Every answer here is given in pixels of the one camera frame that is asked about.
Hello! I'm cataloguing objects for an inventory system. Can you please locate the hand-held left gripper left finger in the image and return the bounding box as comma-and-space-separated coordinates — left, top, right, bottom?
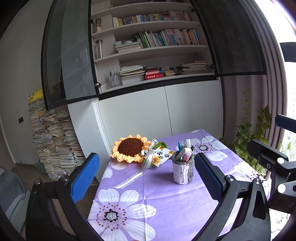
25, 152, 102, 241

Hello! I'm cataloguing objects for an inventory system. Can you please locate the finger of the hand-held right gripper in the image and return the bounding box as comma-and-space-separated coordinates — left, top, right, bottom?
247, 139, 296, 186
275, 114, 296, 134

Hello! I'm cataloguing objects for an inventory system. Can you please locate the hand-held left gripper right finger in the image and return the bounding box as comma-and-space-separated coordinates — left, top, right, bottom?
194, 152, 271, 241

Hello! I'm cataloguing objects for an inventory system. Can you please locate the grey dotted fabric pen holder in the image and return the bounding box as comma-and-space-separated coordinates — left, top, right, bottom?
172, 151, 195, 185

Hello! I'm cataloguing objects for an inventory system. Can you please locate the green potted plant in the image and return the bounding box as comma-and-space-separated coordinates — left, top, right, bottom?
219, 91, 292, 178

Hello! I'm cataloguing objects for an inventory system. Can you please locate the pink curtain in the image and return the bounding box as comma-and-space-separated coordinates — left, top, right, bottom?
219, 0, 292, 164

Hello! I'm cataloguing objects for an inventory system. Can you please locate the pile of paper booklets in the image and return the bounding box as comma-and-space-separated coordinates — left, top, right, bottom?
27, 99, 98, 184

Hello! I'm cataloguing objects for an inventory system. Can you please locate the green floor cushion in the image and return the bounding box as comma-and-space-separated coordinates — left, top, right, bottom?
34, 161, 46, 173

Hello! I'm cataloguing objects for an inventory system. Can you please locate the sunflower print card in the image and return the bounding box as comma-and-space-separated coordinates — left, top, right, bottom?
153, 149, 174, 167

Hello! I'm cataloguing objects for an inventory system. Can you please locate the purple floral tablecloth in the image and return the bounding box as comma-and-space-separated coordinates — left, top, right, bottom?
87, 129, 292, 241

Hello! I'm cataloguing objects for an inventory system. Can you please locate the crochet sunflower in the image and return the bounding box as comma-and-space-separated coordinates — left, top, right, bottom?
111, 134, 168, 164

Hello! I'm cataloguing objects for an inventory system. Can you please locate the dark screen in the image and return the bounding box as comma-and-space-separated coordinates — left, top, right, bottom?
279, 41, 296, 63

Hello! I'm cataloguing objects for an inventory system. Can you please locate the white bookcase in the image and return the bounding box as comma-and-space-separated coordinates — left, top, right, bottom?
68, 0, 224, 179

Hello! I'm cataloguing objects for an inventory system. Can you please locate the grey bed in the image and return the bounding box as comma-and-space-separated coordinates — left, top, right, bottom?
0, 167, 31, 222

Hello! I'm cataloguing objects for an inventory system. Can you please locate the yellow plush toy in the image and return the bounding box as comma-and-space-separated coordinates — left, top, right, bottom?
27, 89, 44, 103

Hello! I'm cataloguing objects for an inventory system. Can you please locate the white desk organizer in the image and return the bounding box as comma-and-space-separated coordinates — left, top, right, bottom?
107, 70, 123, 89

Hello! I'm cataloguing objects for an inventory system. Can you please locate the dark glass cabinet door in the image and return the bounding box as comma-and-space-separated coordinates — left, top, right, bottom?
190, 0, 268, 77
41, 0, 100, 111

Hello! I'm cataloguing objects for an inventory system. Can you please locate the stack of magazines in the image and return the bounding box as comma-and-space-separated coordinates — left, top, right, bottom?
176, 60, 209, 75

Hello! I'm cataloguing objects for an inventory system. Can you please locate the stack of grey booklets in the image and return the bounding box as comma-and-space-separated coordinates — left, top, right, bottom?
120, 65, 146, 85

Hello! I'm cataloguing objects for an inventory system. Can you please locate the small stack of books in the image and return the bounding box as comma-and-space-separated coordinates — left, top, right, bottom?
162, 66, 179, 77

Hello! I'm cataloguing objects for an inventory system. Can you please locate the stack of red books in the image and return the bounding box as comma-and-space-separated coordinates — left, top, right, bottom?
144, 67, 166, 80

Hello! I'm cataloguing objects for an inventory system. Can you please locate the clear glass jar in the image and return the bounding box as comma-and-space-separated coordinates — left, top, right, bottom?
95, 39, 103, 60

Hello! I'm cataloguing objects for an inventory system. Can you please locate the stack of white books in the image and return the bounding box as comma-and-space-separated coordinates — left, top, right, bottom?
115, 42, 142, 53

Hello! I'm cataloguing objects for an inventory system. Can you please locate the row of colourful books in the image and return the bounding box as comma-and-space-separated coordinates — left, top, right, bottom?
112, 10, 191, 28
135, 28, 201, 49

